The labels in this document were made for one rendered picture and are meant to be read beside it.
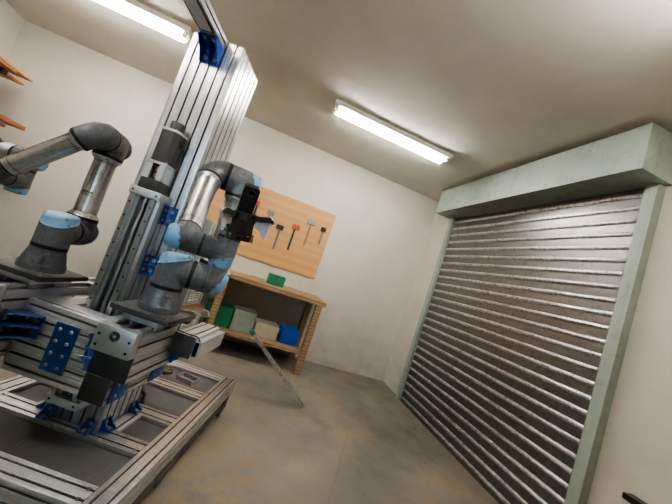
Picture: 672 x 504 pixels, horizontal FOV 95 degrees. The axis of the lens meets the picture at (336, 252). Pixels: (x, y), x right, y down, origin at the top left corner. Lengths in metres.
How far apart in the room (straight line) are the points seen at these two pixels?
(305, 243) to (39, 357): 3.02
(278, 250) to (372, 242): 1.29
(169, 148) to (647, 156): 2.62
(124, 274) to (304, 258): 2.81
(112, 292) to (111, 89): 3.40
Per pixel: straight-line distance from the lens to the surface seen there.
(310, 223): 4.05
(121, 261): 1.56
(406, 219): 4.55
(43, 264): 1.62
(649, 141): 2.71
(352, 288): 4.24
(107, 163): 1.74
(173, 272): 1.32
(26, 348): 1.62
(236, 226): 0.90
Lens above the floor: 1.15
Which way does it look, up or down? 5 degrees up
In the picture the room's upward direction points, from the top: 19 degrees clockwise
